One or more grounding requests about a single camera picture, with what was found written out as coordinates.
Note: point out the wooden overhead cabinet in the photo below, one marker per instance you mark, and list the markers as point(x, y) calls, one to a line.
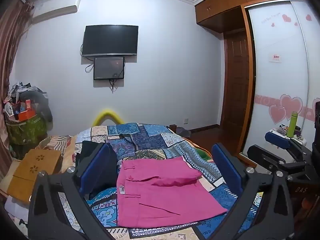
point(217, 7)

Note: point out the white wall socket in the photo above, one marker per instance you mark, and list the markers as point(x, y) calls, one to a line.
point(185, 120)

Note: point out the brown striped curtain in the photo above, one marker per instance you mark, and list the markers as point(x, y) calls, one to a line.
point(10, 55)

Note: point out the blue patchwork printed blanket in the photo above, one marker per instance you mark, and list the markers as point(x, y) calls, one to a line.
point(155, 140)

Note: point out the pink pants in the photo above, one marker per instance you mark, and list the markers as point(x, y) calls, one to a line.
point(160, 200)

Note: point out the green bottle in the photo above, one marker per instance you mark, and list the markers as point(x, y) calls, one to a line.
point(292, 126)

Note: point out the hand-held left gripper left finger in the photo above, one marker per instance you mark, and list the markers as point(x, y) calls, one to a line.
point(98, 166)

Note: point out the white air conditioner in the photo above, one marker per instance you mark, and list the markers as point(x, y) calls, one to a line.
point(53, 12)

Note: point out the brown wooden door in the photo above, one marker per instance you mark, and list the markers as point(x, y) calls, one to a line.
point(236, 80)

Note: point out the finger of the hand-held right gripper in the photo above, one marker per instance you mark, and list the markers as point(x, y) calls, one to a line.
point(277, 138)
point(258, 153)

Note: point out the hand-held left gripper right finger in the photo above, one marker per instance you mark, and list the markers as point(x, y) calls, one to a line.
point(228, 168)

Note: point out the wooden box with flower cutouts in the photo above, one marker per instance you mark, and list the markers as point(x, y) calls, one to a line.
point(32, 172)

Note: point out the orange green plush blanket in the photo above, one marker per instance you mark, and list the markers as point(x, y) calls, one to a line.
point(201, 152)

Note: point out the white heart-print wardrobe door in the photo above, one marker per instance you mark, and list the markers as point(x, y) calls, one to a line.
point(277, 87)

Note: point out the dark folded cloth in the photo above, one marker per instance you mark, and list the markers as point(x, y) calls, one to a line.
point(86, 149)

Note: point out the striped bed sheet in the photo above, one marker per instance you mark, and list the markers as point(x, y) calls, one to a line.
point(53, 142)

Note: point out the wooden bedpost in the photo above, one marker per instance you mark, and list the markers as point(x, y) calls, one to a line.
point(173, 127)

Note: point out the black wall television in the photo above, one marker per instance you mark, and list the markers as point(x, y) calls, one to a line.
point(110, 40)

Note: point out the orange box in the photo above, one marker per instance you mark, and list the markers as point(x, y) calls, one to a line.
point(25, 115)

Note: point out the green patterned bag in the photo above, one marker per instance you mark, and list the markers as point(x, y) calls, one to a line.
point(25, 130)

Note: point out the pile of grey clothes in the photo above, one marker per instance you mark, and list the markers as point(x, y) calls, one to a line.
point(22, 87)

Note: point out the yellow curved cushion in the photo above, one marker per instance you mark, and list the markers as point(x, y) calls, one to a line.
point(107, 112)

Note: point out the small black wall monitor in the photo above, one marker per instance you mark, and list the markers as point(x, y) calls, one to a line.
point(108, 68)

